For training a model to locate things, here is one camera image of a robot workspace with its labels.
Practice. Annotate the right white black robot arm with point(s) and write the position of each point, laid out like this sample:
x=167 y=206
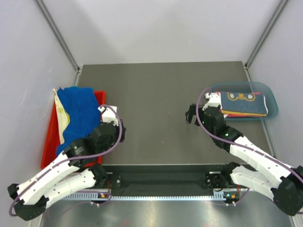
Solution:
x=279 y=182

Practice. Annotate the left aluminium frame post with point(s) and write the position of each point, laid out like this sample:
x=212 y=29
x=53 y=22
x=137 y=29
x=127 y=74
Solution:
x=57 y=34

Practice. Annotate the pink towel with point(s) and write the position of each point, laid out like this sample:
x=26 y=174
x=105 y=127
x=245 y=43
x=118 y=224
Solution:
x=244 y=113

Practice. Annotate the translucent blue plastic container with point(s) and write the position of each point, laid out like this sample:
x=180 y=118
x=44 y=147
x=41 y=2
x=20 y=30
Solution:
x=248 y=87

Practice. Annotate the cream patterned towel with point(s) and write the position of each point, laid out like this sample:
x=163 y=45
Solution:
x=63 y=119

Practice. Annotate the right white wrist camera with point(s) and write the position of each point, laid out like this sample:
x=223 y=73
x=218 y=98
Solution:
x=213 y=100

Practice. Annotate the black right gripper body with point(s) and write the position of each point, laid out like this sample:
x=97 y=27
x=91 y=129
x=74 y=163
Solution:
x=203 y=120

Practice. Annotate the red plastic bin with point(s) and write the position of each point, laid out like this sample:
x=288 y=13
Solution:
x=52 y=140

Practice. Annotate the yellow hello towel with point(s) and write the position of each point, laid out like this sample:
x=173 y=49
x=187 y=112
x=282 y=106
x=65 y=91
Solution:
x=243 y=101

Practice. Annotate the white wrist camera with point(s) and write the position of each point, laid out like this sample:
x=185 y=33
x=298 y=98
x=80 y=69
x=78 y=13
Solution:
x=108 y=115
x=213 y=100

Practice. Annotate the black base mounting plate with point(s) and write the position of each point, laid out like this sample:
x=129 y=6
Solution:
x=152 y=181

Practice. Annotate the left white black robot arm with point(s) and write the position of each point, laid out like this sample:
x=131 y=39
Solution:
x=73 y=170

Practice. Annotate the right aluminium frame post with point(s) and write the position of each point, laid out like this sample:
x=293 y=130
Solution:
x=266 y=32

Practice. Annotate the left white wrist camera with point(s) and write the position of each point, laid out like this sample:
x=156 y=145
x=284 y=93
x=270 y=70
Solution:
x=108 y=115

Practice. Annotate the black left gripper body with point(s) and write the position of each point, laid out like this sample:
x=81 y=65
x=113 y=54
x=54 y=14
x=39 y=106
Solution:
x=116 y=137

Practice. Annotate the blue terry towel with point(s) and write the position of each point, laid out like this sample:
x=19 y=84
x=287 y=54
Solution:
x=82 y=107

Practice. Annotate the aluminium frame post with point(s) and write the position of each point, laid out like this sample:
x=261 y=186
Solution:
x=266 y=32
x=57 y=34

